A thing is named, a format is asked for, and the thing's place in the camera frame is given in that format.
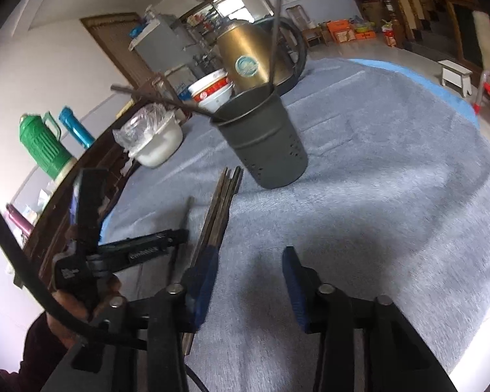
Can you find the person's left hand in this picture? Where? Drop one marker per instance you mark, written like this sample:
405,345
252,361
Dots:
67,318

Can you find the white stool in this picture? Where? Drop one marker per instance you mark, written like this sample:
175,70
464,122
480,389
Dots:
455,74

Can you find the green thermos flask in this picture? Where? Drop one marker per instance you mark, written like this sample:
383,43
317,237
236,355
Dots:
45,147

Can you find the blue table cover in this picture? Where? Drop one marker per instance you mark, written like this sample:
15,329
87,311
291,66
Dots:
433,83

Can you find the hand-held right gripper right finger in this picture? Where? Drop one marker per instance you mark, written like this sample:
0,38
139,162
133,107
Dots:
296,290

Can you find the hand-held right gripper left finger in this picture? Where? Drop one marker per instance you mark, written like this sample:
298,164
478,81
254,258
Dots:
202,288

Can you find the grey refrigerator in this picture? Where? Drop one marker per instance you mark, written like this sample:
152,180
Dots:
159,49

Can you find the wooden staircase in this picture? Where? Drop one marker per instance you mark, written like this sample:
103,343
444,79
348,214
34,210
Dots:
424,12

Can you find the dark grey utensil holder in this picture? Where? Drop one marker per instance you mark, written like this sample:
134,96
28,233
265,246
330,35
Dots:
265,147

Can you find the pink bottle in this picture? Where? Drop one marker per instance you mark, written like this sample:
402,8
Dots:
18,218

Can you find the clear plastic bag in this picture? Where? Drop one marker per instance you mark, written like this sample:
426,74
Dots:
141,128

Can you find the blue thermos flask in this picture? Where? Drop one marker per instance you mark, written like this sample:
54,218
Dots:
75,127

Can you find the orange cardboard box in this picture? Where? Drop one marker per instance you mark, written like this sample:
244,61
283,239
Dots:
339,32

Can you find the brown wooden door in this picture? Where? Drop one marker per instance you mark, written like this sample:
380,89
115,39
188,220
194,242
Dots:
114,49

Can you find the white and red bowl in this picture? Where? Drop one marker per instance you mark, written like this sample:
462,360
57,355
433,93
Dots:
210,94

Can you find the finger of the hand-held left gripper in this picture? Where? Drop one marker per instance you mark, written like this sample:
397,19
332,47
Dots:
143,249

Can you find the wooden chair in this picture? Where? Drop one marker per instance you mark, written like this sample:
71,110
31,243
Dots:
306,28

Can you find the golden electric kettle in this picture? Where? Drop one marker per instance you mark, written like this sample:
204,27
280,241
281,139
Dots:
245,49

